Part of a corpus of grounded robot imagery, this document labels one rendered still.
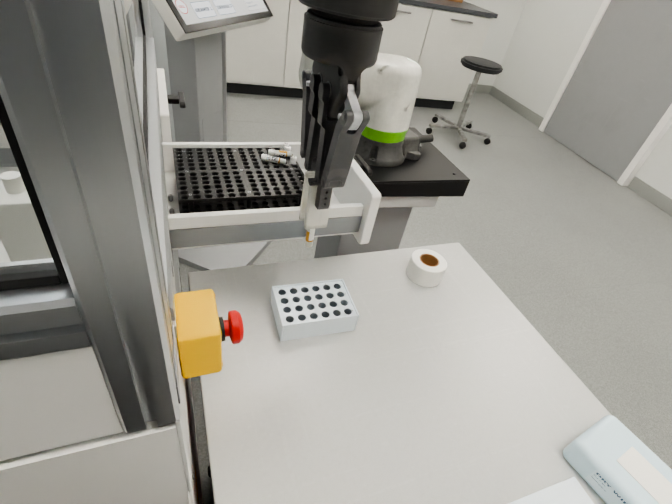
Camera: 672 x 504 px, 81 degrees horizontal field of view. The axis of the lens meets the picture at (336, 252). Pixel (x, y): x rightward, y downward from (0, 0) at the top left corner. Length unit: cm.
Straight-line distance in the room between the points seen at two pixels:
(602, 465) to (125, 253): 59
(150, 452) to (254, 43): 346
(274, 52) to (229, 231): 314
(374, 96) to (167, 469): 84
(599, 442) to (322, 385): 37
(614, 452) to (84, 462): 59
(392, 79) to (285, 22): 273
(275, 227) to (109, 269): 45
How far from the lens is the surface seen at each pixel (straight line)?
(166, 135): 89
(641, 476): 67
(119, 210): 21
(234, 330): 48
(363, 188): 70
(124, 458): 40
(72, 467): 40
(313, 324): 62
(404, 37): 400
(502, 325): 79
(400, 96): 101
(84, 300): 25
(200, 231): 65
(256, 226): 65
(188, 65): 160
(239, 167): 75
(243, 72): 374
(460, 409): 64
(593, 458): 65
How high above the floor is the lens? 126
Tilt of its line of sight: 39 degrees down
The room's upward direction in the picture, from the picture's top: 12 degrees clockwise
